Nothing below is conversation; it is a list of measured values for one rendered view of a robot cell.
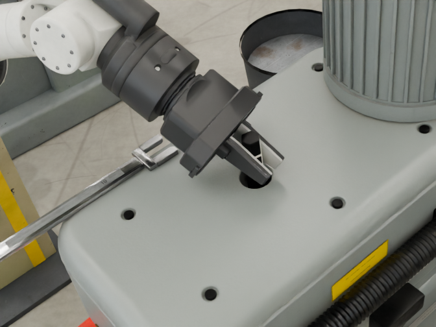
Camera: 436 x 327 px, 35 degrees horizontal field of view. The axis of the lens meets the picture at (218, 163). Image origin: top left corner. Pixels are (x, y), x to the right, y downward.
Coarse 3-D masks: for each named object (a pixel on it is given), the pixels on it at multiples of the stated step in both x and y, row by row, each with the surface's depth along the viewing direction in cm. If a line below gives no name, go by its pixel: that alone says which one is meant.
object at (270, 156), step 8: (240, 128) 76; (248, 128) 75; (232, 136) 78; (240, 136) 77; (264, 144) 75; (264, 152) 76; (272, 152) 76; (264, 160) 77; (272, 160) 76; (280, 160) 76
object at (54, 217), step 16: (144, 144) 83; (128, 160) 82; (144, 160) 82; (160, 160) 81; (112, 176) 80; (128, 176) 80; (80, 192) 79; (96, 192) 79; (64, 208) 78; (80, 208) 78; (32, 224) 77; (48, 224) 76; (16, 240) 75; (32, 240) 76; (0, 256) 74
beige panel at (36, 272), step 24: (0, 144) 267; (0, 168) 272; (0, 192) 278; (24, 192) 286; (0, 216) 285; (24, 216) 293; (0, 240) 291; (48, 240) 309; (0, 264) 298; (24, 264) 307; (48, 264) 312; (0, 288) 305; (24, 288) 305; (48, 288) 303; (0, 312) 298; (24, 312) 298
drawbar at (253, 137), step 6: (252, 132) 75; (246, 138) 74; (252, 138) 74; (258, 138) 74; (246, 144) 74; (252, 144) 74; (258, 144) 74; (252, 150) 74; (258, 150) 75; (252, 180) 78; (252, 186) 78; (258, 186) 78
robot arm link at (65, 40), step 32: (96, 0) 72; (128, 0) 71; (32, 32) 73; (64, 32) 71; (96, 32) 72; (128, 32) 72; (160, 32) 74; (64, 64) 73; (96, 64) 76; (128, 64) 72
